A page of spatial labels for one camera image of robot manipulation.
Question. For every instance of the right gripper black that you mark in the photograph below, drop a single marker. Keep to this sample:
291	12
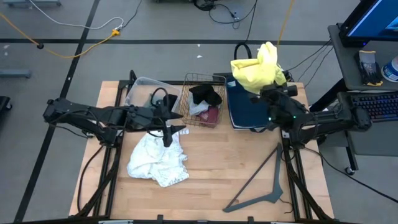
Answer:
281	107

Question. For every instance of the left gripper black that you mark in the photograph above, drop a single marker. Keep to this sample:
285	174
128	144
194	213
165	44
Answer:
143	118

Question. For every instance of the light grey cloth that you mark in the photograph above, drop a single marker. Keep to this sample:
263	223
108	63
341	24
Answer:
197	109

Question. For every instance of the maroon cloth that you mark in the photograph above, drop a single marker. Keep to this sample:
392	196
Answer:
211	116

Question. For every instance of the small black cloth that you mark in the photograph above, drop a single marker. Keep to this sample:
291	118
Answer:
206	95

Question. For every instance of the yellow cloth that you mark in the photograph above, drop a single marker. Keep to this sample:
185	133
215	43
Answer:
258	71

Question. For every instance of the white cloth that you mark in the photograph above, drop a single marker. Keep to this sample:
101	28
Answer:
155	161

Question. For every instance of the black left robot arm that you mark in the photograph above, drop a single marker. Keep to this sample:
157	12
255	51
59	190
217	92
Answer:
77	115

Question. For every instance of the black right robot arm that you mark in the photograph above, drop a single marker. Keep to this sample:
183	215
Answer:
335	118

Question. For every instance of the small white paper tag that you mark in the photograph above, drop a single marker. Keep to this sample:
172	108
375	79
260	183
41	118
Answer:
184	132

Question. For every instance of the navy fabric storage bin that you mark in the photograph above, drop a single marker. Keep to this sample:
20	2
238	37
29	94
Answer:
242	109

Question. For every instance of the clear plastic bin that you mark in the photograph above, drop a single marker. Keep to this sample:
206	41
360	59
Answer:
140	90

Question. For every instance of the grey rolling desk cart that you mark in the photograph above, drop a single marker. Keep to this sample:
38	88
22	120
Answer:
348	65

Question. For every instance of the grey clothes hanger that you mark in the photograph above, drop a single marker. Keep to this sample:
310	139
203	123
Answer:
275	196

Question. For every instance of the backlit black keyboard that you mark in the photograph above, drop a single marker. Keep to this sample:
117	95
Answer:
376	107

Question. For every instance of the grey and black work glove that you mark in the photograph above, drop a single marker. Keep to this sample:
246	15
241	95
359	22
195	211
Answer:
368	67

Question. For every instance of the white round tub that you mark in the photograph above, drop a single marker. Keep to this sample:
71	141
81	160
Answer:
392	70

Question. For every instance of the black round device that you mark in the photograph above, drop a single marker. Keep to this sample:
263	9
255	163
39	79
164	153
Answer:
203	3

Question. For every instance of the black computer monitor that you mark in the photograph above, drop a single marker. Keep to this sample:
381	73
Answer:
373	21

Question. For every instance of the small black floor disc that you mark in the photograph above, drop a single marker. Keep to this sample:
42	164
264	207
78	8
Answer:
39	46

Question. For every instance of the grey metal table foot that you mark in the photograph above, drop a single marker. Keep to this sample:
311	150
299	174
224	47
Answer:
15	73

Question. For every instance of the black chair base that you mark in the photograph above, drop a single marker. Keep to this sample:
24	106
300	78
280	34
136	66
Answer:
3	104

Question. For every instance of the black aluminium table frame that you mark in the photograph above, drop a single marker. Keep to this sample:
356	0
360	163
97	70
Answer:
124	83

